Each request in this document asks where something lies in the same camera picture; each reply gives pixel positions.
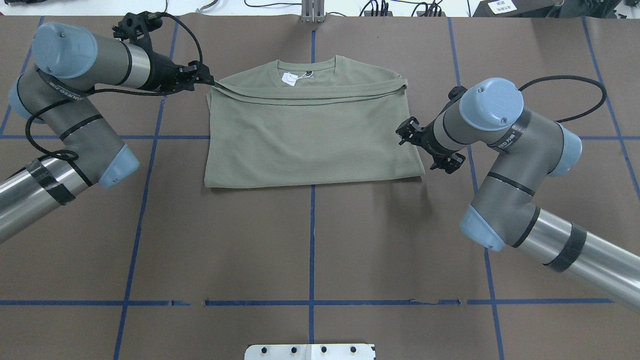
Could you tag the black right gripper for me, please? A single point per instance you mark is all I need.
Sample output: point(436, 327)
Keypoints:
point(426, 140)

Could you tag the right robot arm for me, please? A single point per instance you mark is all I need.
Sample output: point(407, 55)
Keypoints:
point(502, 214)

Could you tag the aluminium frame post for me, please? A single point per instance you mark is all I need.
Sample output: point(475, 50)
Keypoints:
point(313, 11)

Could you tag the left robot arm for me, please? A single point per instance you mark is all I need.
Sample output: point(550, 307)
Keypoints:
point(77, 146)

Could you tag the white paper price tag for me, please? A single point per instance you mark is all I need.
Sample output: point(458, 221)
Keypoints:
point(290, 78)

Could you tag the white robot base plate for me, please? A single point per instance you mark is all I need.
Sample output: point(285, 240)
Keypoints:
point(327, 351)

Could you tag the olive green long-sleeve shirt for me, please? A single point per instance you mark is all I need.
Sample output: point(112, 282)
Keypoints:
point(336, 125)

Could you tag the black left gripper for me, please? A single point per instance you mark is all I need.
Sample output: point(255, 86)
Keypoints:
point(162, 70)

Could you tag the black box with label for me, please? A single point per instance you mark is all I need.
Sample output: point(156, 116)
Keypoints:
point(516, 8)

